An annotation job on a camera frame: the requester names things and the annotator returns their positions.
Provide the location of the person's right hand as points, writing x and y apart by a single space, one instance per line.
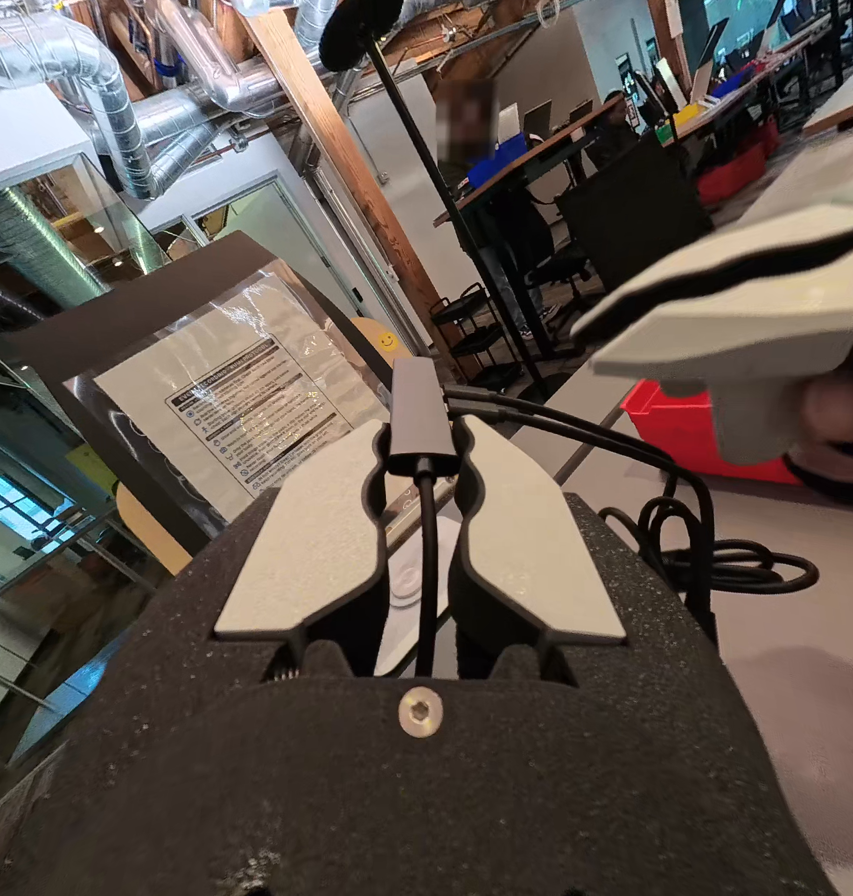
843 413

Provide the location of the black display board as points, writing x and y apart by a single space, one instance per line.
188 259

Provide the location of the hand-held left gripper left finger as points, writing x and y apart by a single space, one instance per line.
307 546

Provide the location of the wooden-top office desk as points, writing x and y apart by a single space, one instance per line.
566 133

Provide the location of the red plastic bin stack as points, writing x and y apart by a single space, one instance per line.
678 434

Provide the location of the grey usb hub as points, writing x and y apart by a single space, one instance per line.
419 413

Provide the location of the black partition panel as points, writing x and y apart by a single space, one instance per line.
636 224

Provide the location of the yellow smiley sticker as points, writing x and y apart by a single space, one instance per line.
386 341

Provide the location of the wooden beam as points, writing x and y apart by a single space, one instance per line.
342 161

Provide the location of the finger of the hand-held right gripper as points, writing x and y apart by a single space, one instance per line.
734 245
748 329

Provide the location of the red container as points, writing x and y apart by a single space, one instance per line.
738 171

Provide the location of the black office chair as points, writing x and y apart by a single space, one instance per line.
559 266

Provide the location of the laminated instruction sheet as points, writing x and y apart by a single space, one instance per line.
223 420

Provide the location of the silver ventilation duct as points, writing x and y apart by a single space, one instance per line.
111 98

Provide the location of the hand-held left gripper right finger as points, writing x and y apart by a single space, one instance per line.
531 553

